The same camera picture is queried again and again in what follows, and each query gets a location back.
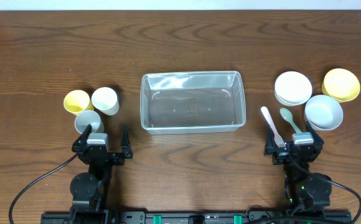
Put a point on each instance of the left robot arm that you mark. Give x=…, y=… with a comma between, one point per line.
x=90, y=189

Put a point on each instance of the grey bowl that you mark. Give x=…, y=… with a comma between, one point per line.
x=323, y=113

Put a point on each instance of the grey cup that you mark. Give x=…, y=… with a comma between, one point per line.
x=89, y=117

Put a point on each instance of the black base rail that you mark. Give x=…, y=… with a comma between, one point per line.
x=140, y=217

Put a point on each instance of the white cup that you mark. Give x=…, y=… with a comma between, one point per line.
x=105, y=100

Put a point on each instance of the white bowl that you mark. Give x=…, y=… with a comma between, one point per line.
x=292, y=88

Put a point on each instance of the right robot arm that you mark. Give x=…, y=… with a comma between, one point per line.
x=306, y=191

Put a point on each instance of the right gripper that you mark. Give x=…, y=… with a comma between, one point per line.
x=294, y=154

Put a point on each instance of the yellow cup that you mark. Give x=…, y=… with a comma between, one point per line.
x=77, y=101

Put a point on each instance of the yellow bowl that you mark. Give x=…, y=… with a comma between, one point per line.
x=341, y=84

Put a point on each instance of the clear plastic container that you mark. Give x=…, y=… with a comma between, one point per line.
x=192, y=102

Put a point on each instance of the pale green spoon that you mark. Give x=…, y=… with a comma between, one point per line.
x=288, y=116

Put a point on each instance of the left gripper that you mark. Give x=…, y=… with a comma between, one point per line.
x=103, y=155

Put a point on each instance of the white plastic fork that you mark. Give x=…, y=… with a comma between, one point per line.
x=277, y=138

